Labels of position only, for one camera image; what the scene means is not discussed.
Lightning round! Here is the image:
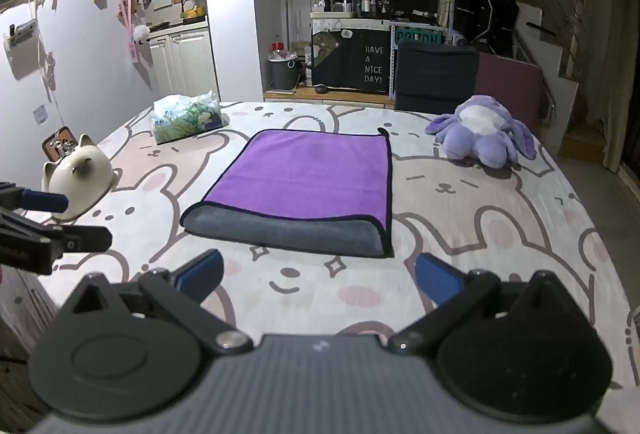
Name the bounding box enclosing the purple plush toy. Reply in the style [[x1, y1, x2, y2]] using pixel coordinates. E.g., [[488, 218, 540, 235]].
[[425, 95, 537, 170]]

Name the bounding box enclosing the bunny printed blanket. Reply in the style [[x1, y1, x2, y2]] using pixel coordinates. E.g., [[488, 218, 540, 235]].
[[37, 100, 632, 387]]

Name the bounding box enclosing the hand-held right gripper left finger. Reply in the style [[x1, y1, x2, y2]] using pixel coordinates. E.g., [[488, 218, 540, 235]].
[[64, 249, 254, 357]]

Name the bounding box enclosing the black jacket with white trim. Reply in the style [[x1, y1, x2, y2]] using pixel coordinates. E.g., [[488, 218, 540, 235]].
[[454, 0, 521, 57]]

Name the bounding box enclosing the grey trash bin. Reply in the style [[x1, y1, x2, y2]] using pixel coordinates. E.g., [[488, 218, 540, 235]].
[[268, 57, 301, 91]]

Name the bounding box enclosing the black cabinet with white lettering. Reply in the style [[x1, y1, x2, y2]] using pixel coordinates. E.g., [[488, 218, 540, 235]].
[[309, 26, 391, 95]]

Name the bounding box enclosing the pink hanging ribbon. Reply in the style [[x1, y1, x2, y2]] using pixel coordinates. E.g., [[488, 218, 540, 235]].
[[113, 0, 157, 90]]

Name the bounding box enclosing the white kitchen cabinet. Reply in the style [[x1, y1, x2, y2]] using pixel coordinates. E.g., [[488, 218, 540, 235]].
[[145, 24, 219, 97]]

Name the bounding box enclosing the purple and grey towel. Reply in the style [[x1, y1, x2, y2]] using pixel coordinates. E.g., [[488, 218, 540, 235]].
[[180, 127, 396, 259]]

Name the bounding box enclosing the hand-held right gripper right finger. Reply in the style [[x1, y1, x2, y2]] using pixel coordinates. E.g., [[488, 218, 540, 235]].
[[388, 253, 556, 356]]

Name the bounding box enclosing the staircase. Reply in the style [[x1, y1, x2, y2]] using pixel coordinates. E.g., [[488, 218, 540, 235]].
[[510, 0, 621, 165]]

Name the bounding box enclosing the small framed picture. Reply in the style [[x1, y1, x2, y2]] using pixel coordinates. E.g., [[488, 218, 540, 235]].
[[42, 126, 77, 163]]

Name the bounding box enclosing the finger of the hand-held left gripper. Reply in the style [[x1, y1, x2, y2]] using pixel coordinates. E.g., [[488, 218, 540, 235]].
[[0, 182, 70, 215], [0, 208, 113, 275]]

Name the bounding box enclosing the cream cat-shaped ceramic figure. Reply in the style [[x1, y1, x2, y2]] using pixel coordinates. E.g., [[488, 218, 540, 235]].
[[42, 134, 113, 221]]

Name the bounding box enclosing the purple board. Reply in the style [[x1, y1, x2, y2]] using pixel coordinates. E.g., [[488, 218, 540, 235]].
[[477, 52, 545, 131]]

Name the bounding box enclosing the dark blue chair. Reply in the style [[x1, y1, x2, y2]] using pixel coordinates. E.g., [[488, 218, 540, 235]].
[[394, 40, 480, 113]]

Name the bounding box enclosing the printed tissue pack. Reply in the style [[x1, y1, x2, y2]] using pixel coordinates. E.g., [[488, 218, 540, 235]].
[[152, 90, 224, 145]]

